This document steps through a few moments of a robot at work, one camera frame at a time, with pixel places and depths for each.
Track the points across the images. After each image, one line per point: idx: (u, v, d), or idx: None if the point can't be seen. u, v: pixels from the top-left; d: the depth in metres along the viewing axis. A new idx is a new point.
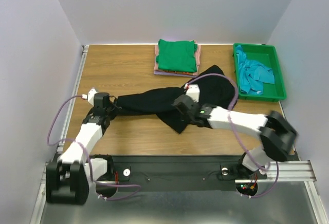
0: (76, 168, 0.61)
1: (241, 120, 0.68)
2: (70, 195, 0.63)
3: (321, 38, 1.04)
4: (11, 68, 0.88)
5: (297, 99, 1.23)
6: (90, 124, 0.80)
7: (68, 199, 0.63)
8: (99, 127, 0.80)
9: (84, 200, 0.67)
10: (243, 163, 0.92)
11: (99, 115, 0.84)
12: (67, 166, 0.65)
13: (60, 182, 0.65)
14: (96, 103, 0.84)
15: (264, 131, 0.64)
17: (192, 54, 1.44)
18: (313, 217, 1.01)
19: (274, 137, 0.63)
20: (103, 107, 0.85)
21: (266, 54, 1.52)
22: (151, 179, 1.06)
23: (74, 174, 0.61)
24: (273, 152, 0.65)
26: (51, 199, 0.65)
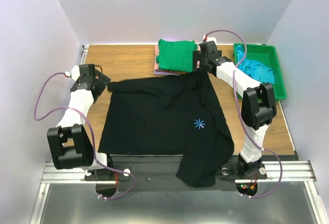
0: (78, 132, 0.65)
1: (243, 82, 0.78)
2: (77, 156, 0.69)
3: (321, 39, 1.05)
4: (11, 68, 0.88)
5: (297, 100, 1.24)
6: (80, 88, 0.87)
7: (77, 159, 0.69)
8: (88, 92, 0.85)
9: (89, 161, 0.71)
10: (241, 153, 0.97)
11: (87, 81, 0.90)
12: (67, 131, 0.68)
13: (65, 148, 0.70)
14: (83, 71, 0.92)
15: (249, 91, 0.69)
17: (192, 54, 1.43)
18: (313, 217, 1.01)
19: (254, 99, 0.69)
20: (90, 75, 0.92)
21: (266, 54, 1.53)
22: (151, 179, 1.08)
23: (76, 138, 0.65)
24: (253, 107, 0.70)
26: (59, 164, 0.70)
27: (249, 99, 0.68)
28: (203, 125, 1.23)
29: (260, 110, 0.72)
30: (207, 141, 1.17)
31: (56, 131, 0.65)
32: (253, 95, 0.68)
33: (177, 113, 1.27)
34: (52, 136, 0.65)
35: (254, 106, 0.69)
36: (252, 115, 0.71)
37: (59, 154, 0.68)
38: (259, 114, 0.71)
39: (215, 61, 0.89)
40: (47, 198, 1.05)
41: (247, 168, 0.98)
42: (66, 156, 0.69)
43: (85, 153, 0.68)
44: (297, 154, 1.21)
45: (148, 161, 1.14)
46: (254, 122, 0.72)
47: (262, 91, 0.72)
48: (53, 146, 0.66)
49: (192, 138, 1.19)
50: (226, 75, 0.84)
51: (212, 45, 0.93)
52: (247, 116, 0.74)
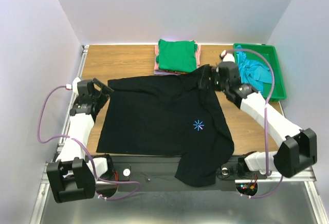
0: (79, 166, 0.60)
1: (275, 123, 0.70)
2: (78, 190, 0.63)
3: (321, 39, 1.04)
4: (10, 68, 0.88)
5: (297, 100, 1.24)
6: (80, 113, 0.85)
7: (78, 192, 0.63)
8: (88, 118, 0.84)
9: (92, 193, 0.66)
10: (245, 159, 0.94)
11: (86, 103, 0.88)
12: (68, 164, 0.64)
13: (66, 181, 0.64)
14: (81, 91, 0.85)
15: (288, 142, 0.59)
17: (192, 54, 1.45)
18: (313, 217, 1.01)
19: (294, 152, 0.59)
20: (89, 94, 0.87)
21: (266, 53, 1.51)
22: (151, 179, 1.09)
23: (77, 172, 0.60)
24: (292, 158, 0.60)
26: (60, 198, 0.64)
27: (289, 152, 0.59)
28: (202, 126, 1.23)
29: (301, 161, 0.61)
30: (205, 143, 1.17)
31: (56, 166, 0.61)
32: (293, 147, 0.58)
33: (176, 114, 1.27)
34: (51, 172, 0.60)
35: (294, 158, 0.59)
36: (291, 168, 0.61)
37: (60, 189, 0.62)
38: (300, 166, 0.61)
39: (238, 92, 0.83)
40: (47, 198, 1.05)
41: (247, 168, 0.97)
42: (67, 190, 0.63)
43: (87, 186, 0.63)
44: None
45: (148, 161, 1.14)
46: (293, 173, 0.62)
47: (301, 138, 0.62)
48: (54, 182, 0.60)
49: (189, 139, 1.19)
50: (255, 112, 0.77)
51: (236, 71, 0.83)
52: (282, 166, 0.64)
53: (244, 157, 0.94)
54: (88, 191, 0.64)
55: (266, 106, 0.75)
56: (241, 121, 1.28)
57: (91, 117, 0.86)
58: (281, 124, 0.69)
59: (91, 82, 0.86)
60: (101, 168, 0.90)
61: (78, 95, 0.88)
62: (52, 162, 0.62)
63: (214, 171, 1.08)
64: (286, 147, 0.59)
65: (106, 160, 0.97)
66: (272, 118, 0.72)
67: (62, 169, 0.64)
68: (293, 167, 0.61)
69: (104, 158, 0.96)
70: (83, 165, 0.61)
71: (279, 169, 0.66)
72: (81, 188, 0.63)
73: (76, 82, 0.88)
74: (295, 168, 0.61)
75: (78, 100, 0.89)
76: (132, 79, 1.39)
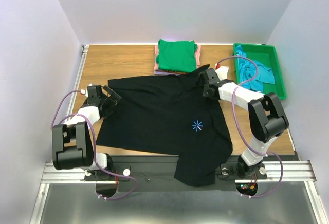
0: (81, 127, 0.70)
1: (241, 95, 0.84)
2: (77, 153, 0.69)
3: (321, 39, 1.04)
4: (10, 68, 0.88)
5: (297, 100, 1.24)
6: (89, 106, 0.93)
7: (76, 157, 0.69)
8: (95, 109, 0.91)
9: (90, 162, 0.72)
10: (242, 155, 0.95)
11: (94, 102, 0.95)
12: (71, 128, 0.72)
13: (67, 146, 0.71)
14: (91, 92, 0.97)
15: (253, 101, 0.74)
17: (192, 54, 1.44)
18: (313, 217, 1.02)
19: (260, 109, 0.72)
20: (97, 95, 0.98)
21: (266, 54, 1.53)
22: (151, 179, 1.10)
23: (78, 132, 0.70)
24: (260, 115, 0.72)
26: (58, 163, 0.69)
27: (255, 110, 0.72)
28: (201, 126, 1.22)
29: (271, 122, 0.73)
30: (205, 143, 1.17)
31: (61, 126, 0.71)
32: (257, 105, 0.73)
33: (175, 113, 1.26)
34: (57, 130, 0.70)
35: (261, 116, 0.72)
36: (262, 126, 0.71)
37: (60, 150, 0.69)
38: (271, 125, 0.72)
39: (217, 85, 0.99)
40: (47, 198, 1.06)
41: (248, 168, 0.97)
42: (66, 154, 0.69)
43: (85, 151, 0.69)
44: (297, 154, 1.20)
45: (147, 161, 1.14)
46: (266, 133, 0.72)
47: (268, 102, 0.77)
48: (56, 139, 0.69)
49: (189, 138, 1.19)
50: (229, 94, 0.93)
51: (213, 72, 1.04)
52: (257, 129, 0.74)
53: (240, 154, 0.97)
54: (86, 156, 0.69)
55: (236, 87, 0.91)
56: (241, 121, 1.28)
57: (96, 110, 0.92)
58: (248, 94, 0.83)
59: (100, 85, 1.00)
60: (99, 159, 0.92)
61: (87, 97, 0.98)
62: (58, 124, 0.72)
63: (213, 172, 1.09)
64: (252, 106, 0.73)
65: (106, 157, 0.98)
66: (240, 92, 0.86)
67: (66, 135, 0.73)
68: (263, 125, 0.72)
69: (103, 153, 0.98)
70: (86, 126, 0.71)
71: (258, 137, 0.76)
72: (80, 151, 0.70)
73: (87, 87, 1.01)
74: (267, 127, 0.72)
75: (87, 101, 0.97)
76: (132, 79, 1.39)
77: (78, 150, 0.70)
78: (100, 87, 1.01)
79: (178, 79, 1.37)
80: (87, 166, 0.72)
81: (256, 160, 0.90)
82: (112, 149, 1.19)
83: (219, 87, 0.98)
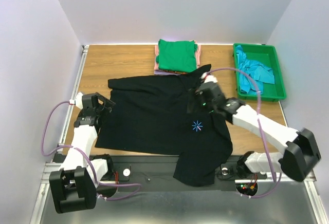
0: (79, 174, 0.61)
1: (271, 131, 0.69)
2: (79, 200, 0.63)
3: (321, 40, 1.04)
4: (10, 68, 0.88)
5: (297, 100, 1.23)
6: (84, 124, 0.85)
7: (78, 203, 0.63)
8: (92, 127, 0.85)
9: (94, 203, 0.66)
10: (247, 163, 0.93)
11: (91, 114, 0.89)
12: (70, 171, 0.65)
13: (67, 191, 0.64)
14: (86, 104, 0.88)
15: (291, 147, 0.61)
17: (192, 54, 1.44)
18: (313, 217, 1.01)
19: (300, 155, 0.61)
20: (93, 107, 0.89)
21: (266, 54, 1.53)
22: (151, 179, 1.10)
23: (77, 181, 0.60)
24: (300, 162, 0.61)
26: (60, 208, 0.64)
27: (295, 159, 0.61)
28: (201, 127, 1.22)
29: (308, 164, 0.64)
30: (205, 143, 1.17)
31: (58, 174, 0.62)
32: (298, 151, 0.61)
33: (175, 113, 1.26)
34: (53, 180, 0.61)
35: (301, 163, 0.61)
36: (302, 173, 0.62)
37: (61, 198, 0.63)
38: (308, 168, 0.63)
39: (229, 110, 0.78)
40: (47, 198, 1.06)
41: (248, 170, 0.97)
42: (68, 201, 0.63)
43: (88, 197, 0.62)
44: None
45: (147, 162, 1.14)
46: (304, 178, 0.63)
47: (302, 140, 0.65)
48: (54, 189, 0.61)
49: (189, 138, 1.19)
50: (249, 125, 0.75)
51: (217, 88, 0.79)
52: (292, 172, 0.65)
53: (243, 160, 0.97)
54: (89, 202, 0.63)
55: (258, 114, 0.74)
56: None
57: (93, 129, 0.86)
58: (279, 132, 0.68)
59: (96, 95, 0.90)
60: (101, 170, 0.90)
61: (83, 109, 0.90)
62: (55, 171, 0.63)
63: (213, 172, 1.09)
64: (290, 153, 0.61)
65: (106, 162, 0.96)
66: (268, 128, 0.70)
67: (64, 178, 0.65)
68: (303, 171, 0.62)
69: (101, 159, 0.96)
70: (85, 173, 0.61)
71: (290, 177, 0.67)
72: (83, 198, 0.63)
73: (80, 96, 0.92)
74: (305, 173, 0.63)
75: (82, 113, 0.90)
76: (132, 79, 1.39)
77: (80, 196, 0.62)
78: (96, 96, 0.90)
79: (178, 79, 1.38)
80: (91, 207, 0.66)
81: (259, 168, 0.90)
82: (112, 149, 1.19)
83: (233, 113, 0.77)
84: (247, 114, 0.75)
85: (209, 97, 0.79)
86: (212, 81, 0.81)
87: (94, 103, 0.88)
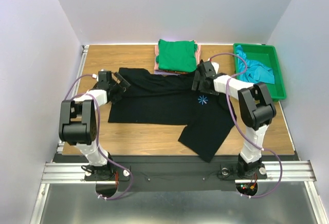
0: (87, 103, 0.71)
1: (234, 84, 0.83)
2: (81, 128, 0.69)
3: (321, 40, 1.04)
4: (10, 68, 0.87)
5: (297, 100, 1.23)
6: (97, 90, 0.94)
7: (79, 132, 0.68)
8: (105, 92, 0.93)
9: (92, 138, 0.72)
10: (241, 153, 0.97)
11: (104, 87, 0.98)
12: (79, 105, 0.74)
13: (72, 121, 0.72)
14: (101, 77, 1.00)
15: (242, 89, 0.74)
17: (192, 54, 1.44)
18: (313, 217, 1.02)
19: (249, 96, 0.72)
20: (107, 81, 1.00)
21: (266, 54, 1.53)
22: (151, 179, 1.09)
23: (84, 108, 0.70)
24: (249, 103, 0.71)
26: (64, 135, 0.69)
27: (244, 97, 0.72)
28: (206, 101, 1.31)
29: (259, 109, 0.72)
30: (207, 133, 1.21)
31: (70, 101, 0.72)
32: (247, 92, 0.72)
33: (179, 107, 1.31)
34: (65, 104, 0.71)
35: (250, 103, 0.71)
36: (251, 113, 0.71)
37: (66, 122, 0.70)
38: (260, 112, 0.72)
39: (212, 77, 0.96)
40: (47, 198, 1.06)
41: (247, 168, 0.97)
42: (70, 127, 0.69)
43: (88, 125, 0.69)
44: (297, 154, 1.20)
45: (148, 162, 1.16)
46: (255, 120, 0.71)
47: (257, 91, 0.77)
48: (63, 112, 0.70)
49: (192, 136, 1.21)
50: (222, 86, 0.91)
51: (209, 64, 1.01)
52: (246, 116, 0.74)
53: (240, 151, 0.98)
54: (90, 132, 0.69)
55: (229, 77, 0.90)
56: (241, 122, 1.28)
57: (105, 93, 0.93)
58: (239, 84, 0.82)
59: (110, 72, 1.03)
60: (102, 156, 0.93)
61: (97, 82, 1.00)
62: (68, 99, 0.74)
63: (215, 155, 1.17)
64: (239, 93, 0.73)
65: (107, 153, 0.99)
66: (232, 81, 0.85)
67: (73, 110, 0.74)
68: (252, 112, 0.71)
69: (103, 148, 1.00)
70: (91, 104, 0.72)
71: (248, 125, 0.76)
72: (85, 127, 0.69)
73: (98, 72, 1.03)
74: (254, 113, 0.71)
75: (96, 85, 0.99)
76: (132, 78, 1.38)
77: (83, 125, 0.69)
78: (110, 73, 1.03)
79: (178, 79, 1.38)
80: (89, 142, 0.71)
81: (252, 155, 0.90)
82: (111, 149, 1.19)
83: (214, 79, 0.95)
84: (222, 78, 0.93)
85: (202, 72, 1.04)
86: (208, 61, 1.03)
87: (109, 77, 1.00)
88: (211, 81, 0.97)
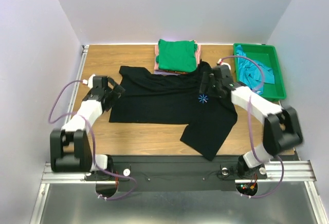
0: (80, 135, 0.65)
1: (258, 105, 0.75)
2: (75, 162, 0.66)
3: (321, 39, 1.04)
4: (10, 68, 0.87)
5: (297, 100, 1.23)
6: (91, 98, 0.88)
7: (73, 166, 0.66)
8: (99, 103, 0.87)
9: (88, 168, 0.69)
10: (244, 156, 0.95)
11: (98, 93, 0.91)
12: (70, 133, 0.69)
13: (65, 153, 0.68)
14: (95, 83, 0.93)
15: (270, 116, 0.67)
17: (192, 54, 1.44)
18: (313, 217, 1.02)
19: (277, 124, 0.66)
20: (103, 87, 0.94)
21: (266, 54, 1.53)
22: (151, 179, 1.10)
23: (77, 142, 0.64)
24: (276, 132, 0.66)
26: (56, 168, 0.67)
27: (272, 126, 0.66)
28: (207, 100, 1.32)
29: (286, 138, 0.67)
30: (208, 133, 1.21)
31: (59, 133, 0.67)
32: (275, 120, 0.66)
33: (179, 107, 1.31)
34: (54, 137, 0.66)
35: (277, 132, 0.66)
36: (276, 142, 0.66)
37: (57, 157, 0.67)
38: (286, 142, 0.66)
39: (230, 87, 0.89)
40: (47, 198, 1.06)
41: (247, 168, 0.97)
42: (63, 161, 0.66)
43: (83, 159, 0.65)
44: (297, 154, 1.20)
45: (148, 162, 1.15)
46: (279, 149, 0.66)
47: (284, 116, 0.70)
48: (53, 146, 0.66)
49: (192, 136, 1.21)
50: (242, 100, 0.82)
51: (226, 70, 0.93)
52: (270, 143, 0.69)
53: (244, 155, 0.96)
54: (84, 165, 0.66)
55: (251, 94, 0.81)
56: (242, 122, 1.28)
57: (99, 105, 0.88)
58: (264, 106, 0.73)
59: (107, 76, 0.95)
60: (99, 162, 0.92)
61: (92, 88, 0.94)
62: (57, 129, 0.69)
63: (215, 155, 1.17)
64: (268, 121, 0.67)
65: (106, 158, 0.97)
66: (255, 101, 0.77)
67: (64, 139, 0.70)
68: (277, 141, 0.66)
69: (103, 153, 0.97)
70: (84, 134, 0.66)
71: (269, 151, 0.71)
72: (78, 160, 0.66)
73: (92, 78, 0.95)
74: (280, 143, 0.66)
75: (91, 92, 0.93)
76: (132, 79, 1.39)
77: (76, 159, 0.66)
78: (107, 78, 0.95)
79: (179, 79, 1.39)
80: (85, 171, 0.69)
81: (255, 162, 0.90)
82: (111, 149, 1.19)
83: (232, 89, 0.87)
84: (242, 93, 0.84)
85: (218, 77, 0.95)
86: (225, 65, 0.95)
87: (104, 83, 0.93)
88: (227, 92, 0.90)
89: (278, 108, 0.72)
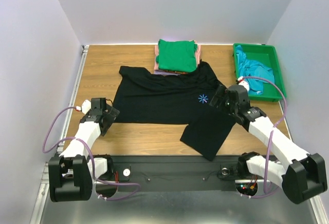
0: (79, 162, 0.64)
1: (280, 146, 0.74)
2: (74, 189, 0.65)
3: (320, 40, 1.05)
4: (9, 68, 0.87)
5: (297, 101, 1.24)
6: (90, 120, 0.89)
7: (72, 193, 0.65)
8: (97, 125, 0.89)
9: (88, 196, 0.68)
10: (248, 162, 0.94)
11: (96, 114, 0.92)
12: (69, 161, 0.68)
13: (63, 180, 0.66)
14: (94, 104, 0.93)
15: (296, 166, 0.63)
17: (192, 54, 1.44)
18: (313, 217, 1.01)
19: (303, 175, 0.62)
20: (100, 108, 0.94)
21: (266, 54, 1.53)
22: (151, 179, 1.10)
23: (77, 169, 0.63)
24: (300, 183, 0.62)
26: (55, 197, 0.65)
27: (297, 177, 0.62)
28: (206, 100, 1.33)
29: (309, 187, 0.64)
30: (208, 133, 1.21)
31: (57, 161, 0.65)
32: (301, 170, 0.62)
33: (179, 107, 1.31)
34: (53, 165, 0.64)
35: (302, 183, 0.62)
36: (300, 193, 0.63)
37: (57, 185, 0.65)
38: (309, 191, 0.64)
39: (248, 116, 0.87)
40: (47, 198, 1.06)
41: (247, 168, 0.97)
42: (62, 189, 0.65)
43: (83, 187, 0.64)
44: None
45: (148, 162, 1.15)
46: (301, 199, 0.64)
47: (309, 162, 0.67)
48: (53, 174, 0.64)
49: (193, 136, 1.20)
50: (262, 134, 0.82)
51: (244, 94, 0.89)
52: (291, 190, 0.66)
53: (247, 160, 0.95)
54: (84, 193, 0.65)
55: (273, 129, 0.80)
56: None
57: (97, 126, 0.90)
58: (289, 149, 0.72)
59: (104, 98, 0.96)
60: (101, 168, 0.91)
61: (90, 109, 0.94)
62: (55, 157, 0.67)
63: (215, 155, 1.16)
64: (293, 171, 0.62)
65: (106, 161, 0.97)
66: (277, 141, 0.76)
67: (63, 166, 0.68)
68: (301, 192, 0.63)
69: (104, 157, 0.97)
70: (83, 161, 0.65)
71: (288, 196, 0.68)
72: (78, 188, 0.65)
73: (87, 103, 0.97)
74: (303, 193, 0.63)
75: (89, 112, 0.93)
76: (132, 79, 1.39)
77: (75, 186, 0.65)
78: (104, 99, 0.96)
79: (178, 79, 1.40)
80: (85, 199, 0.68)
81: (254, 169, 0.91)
82: (111, 149, 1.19)
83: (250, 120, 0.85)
84: (263, 126, 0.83)
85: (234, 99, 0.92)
86: (243, 87, 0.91)
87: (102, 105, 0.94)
88: (243, 119, 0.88)
89: (303, 152, 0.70)
